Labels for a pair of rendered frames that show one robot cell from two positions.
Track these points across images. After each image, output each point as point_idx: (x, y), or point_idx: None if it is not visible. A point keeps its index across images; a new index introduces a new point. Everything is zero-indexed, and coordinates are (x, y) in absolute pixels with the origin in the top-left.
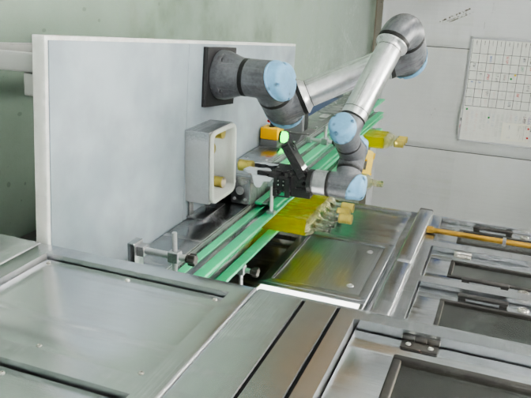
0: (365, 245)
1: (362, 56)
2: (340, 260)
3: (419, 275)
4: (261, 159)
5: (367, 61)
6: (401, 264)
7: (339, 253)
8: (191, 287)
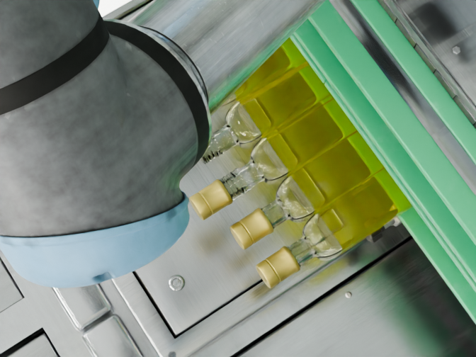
0: (216, 305)
1: (200, 9)
2: (181, 188)
3: (37, 319)
4: (465, 40)
5: (151, 3)
6: (82, 298)
7: (214, 214)
8: None
